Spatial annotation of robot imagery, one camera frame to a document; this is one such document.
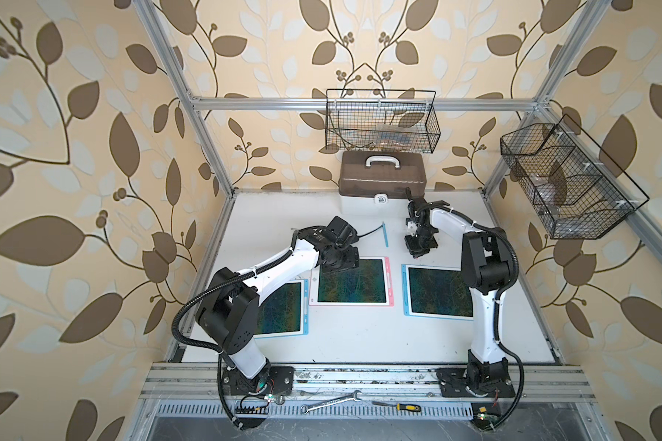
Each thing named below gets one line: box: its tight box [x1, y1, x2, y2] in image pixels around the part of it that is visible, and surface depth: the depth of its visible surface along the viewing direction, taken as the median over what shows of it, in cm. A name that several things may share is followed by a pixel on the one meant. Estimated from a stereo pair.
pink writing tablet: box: [308, 256, 395, 307], surface depth 94 cm
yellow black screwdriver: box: [371, 400, 422, 413], surface depth 72 cm
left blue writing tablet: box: [252, 279, 310, 340], surface depth 88 cm
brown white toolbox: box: [338, 151, 427, 215], surface depth 104 cm
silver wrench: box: [299, 389, 363, 415], surface depth 72 cm
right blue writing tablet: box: [400, 263, 474, 321], surface depth 93 cm
